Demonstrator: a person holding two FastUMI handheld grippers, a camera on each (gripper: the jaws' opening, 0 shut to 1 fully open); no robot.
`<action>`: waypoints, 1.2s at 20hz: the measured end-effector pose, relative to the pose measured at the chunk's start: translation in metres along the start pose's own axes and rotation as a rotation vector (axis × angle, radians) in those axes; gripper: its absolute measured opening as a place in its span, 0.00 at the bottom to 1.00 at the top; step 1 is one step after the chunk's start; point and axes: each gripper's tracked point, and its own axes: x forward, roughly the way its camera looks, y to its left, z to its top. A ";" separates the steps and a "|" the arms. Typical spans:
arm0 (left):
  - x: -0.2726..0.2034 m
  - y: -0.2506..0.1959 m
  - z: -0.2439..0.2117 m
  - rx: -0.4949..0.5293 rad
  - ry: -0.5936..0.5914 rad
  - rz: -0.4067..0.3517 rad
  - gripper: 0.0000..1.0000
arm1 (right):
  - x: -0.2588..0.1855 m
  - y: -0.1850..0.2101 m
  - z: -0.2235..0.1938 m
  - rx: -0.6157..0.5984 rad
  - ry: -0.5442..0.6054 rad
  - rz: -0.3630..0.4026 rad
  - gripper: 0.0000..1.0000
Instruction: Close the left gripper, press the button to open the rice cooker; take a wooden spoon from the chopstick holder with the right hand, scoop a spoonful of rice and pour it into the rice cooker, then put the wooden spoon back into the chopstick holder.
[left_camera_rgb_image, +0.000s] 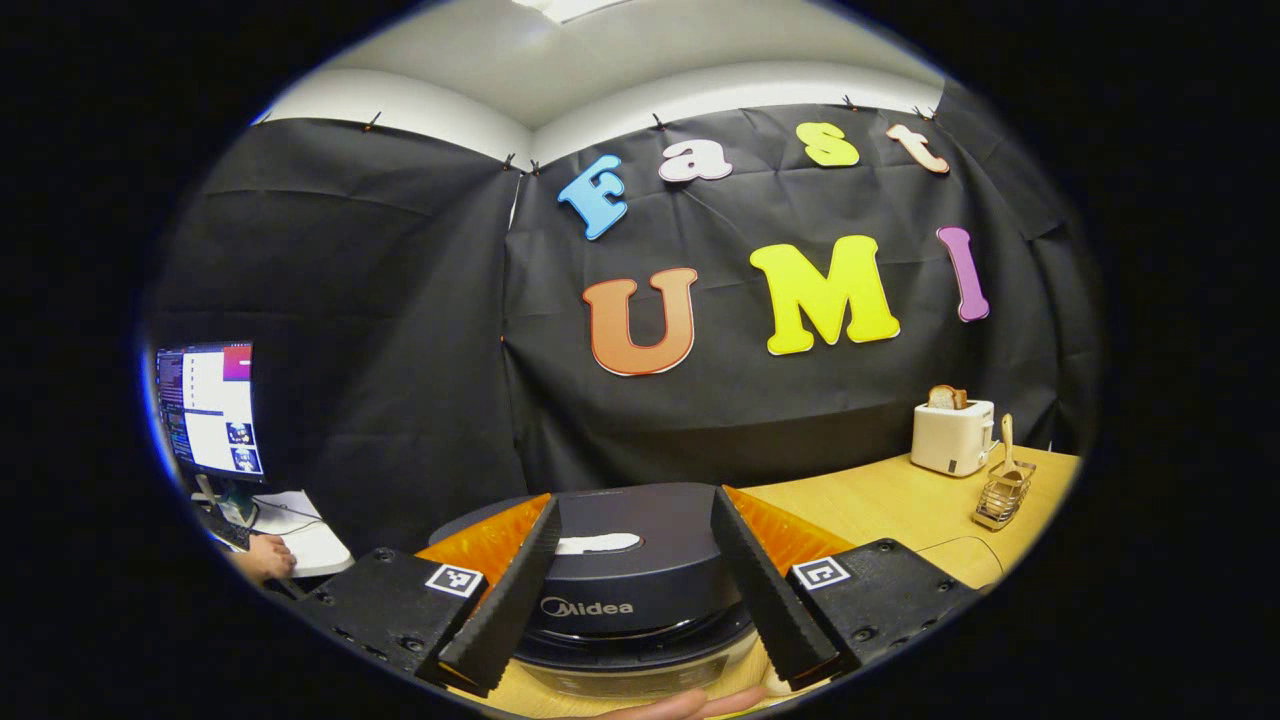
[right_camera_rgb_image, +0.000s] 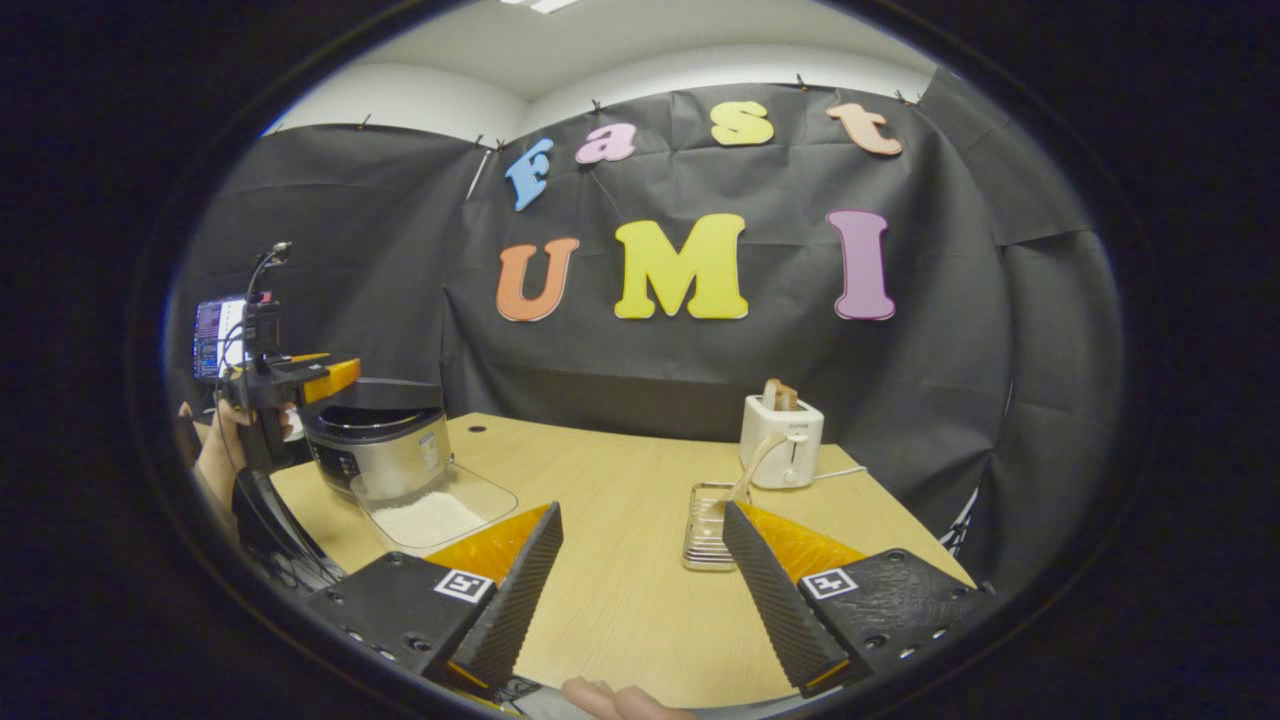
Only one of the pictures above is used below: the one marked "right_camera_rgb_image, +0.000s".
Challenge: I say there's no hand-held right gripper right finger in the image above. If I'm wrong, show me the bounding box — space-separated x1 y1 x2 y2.
722 500 996 698

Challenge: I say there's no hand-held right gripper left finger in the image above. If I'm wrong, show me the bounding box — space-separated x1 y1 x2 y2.
305 502 564 696

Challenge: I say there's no silver black rice cooker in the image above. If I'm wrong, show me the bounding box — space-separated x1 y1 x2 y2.
300 378 453 501

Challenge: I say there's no clear wire chopstick holder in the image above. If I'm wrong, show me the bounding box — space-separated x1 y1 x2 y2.
682 482 746 573

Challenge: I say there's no wooden spoon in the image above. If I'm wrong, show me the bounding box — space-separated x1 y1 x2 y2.
700 432 791 521

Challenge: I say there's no computer monitor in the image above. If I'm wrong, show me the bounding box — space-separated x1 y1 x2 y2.
192 295 251 381

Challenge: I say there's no clear glass dish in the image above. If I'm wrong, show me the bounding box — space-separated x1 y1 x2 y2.
350 462 519 551

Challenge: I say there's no white toaster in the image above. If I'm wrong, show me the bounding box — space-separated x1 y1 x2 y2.
739 393 826 490

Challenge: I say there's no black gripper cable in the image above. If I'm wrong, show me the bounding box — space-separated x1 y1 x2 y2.
244 240 294 306

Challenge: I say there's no white metal frame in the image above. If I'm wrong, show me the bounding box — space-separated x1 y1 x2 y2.
943 490 979 556

